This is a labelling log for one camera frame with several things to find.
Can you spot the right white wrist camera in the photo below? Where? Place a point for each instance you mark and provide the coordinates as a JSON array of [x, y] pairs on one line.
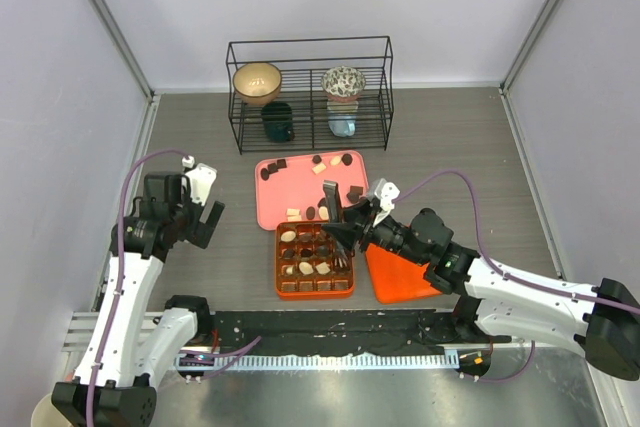
[[382, 196]]

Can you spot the tan bowl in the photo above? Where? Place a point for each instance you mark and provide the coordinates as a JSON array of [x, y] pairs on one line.
[[257, 84]]

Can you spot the light blue mug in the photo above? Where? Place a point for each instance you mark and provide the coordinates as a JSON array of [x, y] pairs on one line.
[[342, 125]]

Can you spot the pink mug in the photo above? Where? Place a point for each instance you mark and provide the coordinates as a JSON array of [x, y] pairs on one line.
[[45, 414]]

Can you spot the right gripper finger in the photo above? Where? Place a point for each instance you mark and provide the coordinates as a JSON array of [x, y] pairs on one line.
[[364, 213], [350, 235]]

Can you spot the floral patterned bowl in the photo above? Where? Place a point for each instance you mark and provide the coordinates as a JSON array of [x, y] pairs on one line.
[[343, 84]]

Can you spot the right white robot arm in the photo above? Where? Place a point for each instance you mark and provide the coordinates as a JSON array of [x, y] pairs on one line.
[[599, 323]]

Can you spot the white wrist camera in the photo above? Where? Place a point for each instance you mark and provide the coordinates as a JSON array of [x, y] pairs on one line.
[[382, 196], [200, 178]]

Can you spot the dark green mug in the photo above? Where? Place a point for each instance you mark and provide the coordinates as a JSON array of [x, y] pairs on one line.
[[277, 120]]

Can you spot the white cable duct rail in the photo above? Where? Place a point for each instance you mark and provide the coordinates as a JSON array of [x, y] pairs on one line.
[[365, 361]]

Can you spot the black wire rack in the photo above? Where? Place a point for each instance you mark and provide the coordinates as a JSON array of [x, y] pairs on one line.
[[302, 63]]

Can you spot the orange chocolate box tray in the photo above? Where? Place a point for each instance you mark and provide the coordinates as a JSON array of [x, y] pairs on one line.
[[307, 264]]

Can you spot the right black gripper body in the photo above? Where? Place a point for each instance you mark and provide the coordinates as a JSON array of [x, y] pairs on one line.
[[389, 233]]

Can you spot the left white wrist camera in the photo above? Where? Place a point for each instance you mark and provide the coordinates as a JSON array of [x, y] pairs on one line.
[[200, 178]]

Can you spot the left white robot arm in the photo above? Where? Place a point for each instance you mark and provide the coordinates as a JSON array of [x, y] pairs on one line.
[[117, 380]]

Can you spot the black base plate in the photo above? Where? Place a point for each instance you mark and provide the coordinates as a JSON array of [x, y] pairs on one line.
[[338, 333]]

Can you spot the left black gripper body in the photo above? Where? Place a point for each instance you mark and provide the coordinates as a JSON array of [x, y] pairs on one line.
[[188, 214]]

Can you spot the pink tray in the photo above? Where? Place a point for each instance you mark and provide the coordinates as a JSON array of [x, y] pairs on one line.
[[286, 187]]

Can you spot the orange box lid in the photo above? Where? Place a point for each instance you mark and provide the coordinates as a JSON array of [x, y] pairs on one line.
[[396, 279]]

